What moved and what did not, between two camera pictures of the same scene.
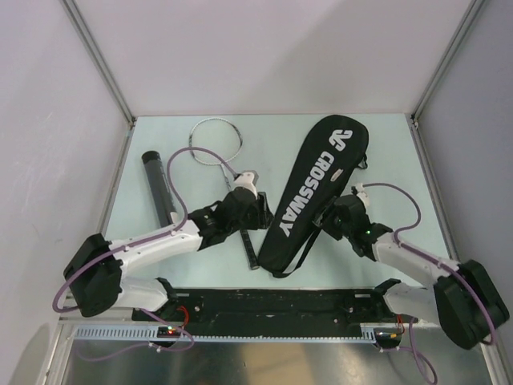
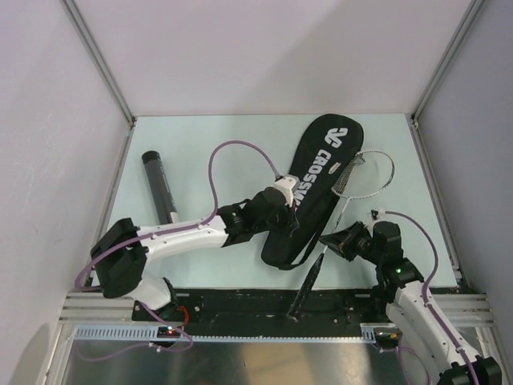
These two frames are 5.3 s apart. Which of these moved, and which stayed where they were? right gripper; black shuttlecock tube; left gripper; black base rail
Moved: right gripper; left gripper
Stayed: black base rail; black shuttlecock tube
